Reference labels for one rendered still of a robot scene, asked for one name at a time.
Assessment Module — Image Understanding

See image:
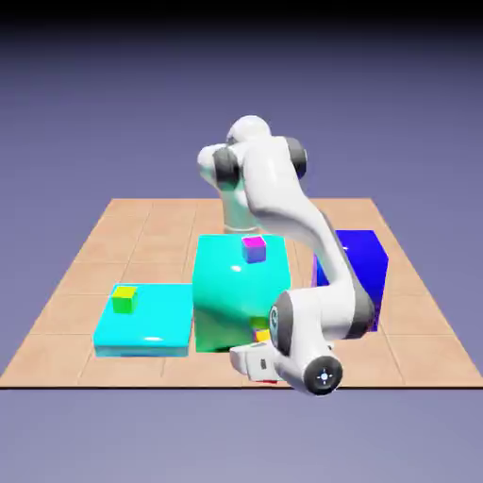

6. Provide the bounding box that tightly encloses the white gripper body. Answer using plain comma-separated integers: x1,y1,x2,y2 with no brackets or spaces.
228,341,282,383

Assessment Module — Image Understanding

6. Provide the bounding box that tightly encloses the small magenta cube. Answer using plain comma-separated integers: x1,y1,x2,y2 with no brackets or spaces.
241,235,268,264

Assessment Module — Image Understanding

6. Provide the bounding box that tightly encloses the small yellow-green cube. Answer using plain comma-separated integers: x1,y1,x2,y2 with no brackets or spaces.
111,285,139,314

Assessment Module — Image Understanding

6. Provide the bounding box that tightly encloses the large turquoise box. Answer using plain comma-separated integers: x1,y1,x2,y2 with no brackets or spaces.
192,234,291,355

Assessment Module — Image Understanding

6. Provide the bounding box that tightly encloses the large flat cyan box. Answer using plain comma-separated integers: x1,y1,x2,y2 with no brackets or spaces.
92,283,194,358

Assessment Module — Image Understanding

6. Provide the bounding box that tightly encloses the large blue box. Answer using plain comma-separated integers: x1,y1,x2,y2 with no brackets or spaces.
312,229,390,333

